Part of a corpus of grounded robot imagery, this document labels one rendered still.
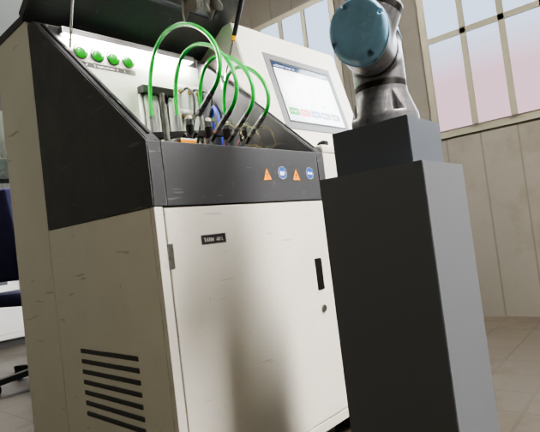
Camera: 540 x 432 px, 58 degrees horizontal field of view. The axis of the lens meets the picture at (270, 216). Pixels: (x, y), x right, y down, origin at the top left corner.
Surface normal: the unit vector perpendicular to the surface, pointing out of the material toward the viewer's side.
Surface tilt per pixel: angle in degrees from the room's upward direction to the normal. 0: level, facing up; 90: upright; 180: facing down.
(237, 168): 90
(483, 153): 90
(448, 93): 90
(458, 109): 90
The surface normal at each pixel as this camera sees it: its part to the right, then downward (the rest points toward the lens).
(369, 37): -0.44, 0.14
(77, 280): -0.67, 0.05
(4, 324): 0.70, -0.11
